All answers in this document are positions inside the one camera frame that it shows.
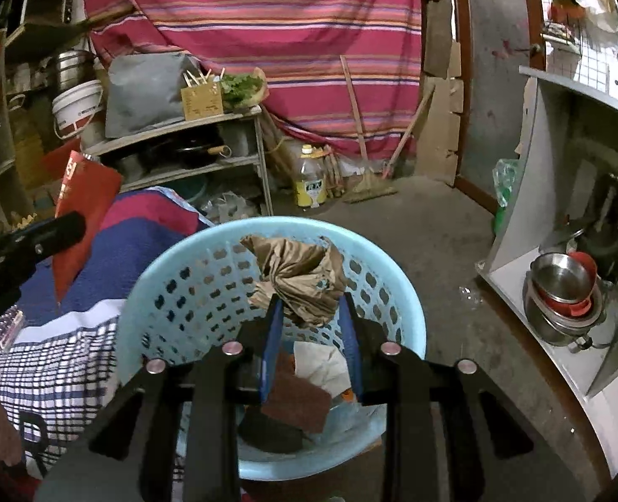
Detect brown paper bag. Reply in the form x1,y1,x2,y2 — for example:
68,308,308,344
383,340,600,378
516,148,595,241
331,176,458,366
240,234,349,329

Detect brown scouring pad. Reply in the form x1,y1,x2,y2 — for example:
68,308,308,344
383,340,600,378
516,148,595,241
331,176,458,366
259,353,333,434

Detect large yellowish jug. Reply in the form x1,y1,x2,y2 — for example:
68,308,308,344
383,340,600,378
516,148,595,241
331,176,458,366
11,110,44,179

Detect striped blanket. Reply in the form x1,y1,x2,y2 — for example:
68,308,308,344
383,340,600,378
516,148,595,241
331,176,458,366
0,185,216,482

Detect black frying pan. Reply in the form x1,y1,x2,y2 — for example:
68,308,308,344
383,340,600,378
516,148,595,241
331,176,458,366
170,138,232,168

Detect striped red curtain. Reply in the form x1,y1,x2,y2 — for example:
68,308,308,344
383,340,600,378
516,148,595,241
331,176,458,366
82,0,425,179

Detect cooking oil bottle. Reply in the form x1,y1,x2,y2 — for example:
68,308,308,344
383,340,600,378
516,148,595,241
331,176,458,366
293,145,331,209

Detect cardboard wall pieces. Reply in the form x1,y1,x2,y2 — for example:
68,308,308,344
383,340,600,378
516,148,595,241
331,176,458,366
411,0,467,186

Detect teal plastic basin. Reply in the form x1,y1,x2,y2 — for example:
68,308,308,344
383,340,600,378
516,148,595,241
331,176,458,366
178,175,208,205

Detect light blue plastic basket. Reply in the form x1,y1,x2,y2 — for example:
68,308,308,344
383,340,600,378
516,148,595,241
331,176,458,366
115,217,428,482

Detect clear plastic bag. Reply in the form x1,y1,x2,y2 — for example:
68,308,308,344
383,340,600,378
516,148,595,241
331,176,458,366
204,191,260,220

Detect toaster oven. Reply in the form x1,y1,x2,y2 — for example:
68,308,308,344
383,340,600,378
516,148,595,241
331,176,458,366
6,0,74,29

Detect straw broom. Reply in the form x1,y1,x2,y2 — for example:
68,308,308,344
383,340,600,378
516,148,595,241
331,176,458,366
339,55,398,205

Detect small pink packet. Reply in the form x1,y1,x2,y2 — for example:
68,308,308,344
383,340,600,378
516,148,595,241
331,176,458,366
0,307,26,352

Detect dark pad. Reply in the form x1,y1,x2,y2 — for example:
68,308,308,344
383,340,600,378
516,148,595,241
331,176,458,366
237,407,306,455

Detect red packet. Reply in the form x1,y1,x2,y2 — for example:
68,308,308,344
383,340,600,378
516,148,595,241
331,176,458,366
53,150,124,304

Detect wooden stick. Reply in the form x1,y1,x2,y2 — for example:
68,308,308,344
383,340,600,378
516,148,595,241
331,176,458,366
385,84,435,179

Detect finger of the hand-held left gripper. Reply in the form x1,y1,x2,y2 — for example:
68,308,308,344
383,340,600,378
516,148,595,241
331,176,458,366
0,212,87,320

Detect red bowl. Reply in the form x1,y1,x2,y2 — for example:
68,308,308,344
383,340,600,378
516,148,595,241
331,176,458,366
534,251,601,319

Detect wire wall rack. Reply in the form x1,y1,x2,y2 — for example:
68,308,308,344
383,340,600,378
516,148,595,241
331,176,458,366
536,0,618,100

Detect wooden shelf unit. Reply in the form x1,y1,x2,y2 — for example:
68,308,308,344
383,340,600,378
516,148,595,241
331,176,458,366
0,0,90,220

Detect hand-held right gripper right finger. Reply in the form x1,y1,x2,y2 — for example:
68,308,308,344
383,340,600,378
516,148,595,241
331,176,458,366
337,290,592,502

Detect large steel basin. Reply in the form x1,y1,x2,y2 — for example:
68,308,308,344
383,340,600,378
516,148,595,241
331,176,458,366
522,277,605,350

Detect white crumpled paper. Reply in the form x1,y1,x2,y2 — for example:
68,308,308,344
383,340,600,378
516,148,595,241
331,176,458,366
293,341,350,395

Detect grey storage rack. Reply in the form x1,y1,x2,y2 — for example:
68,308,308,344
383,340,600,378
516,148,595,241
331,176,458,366
82,105,276,218

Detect stacked steel pots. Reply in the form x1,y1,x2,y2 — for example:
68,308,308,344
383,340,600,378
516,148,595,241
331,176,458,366
48,49,97,95

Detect yellow chopstick holder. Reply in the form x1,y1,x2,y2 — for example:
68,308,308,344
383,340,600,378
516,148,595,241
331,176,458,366
181,68,225,121

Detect green plastic bag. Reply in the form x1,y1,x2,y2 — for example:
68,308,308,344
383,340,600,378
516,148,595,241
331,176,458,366
492,158,520,236

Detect steel bowl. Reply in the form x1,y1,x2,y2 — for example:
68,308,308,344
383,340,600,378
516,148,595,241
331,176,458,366
529,252,595,304

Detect white plastic bucket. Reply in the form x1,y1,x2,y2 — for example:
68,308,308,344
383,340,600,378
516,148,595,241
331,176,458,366
52,79,105,139

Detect green leafy vegetables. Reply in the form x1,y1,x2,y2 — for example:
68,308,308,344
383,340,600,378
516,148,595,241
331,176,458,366
219,69,271,112

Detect grey cabinet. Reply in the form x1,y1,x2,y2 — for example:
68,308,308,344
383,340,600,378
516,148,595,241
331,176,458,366
475,65,618,401

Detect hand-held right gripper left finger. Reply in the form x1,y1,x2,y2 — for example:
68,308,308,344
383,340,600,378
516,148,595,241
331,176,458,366
34,295,286,502

